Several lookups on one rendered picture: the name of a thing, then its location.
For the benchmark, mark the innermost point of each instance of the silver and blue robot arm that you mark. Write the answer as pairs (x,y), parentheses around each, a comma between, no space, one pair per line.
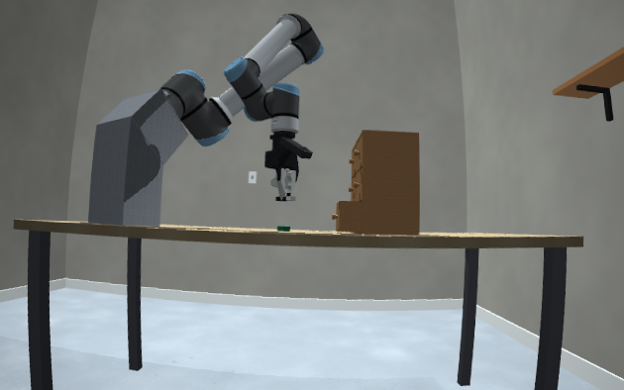
(251,76)

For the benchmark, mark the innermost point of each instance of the brown wooden chest of drawers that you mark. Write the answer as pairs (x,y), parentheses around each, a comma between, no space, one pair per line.
(391,183)

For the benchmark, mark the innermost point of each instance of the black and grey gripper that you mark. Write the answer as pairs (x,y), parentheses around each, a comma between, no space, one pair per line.
(279,160)

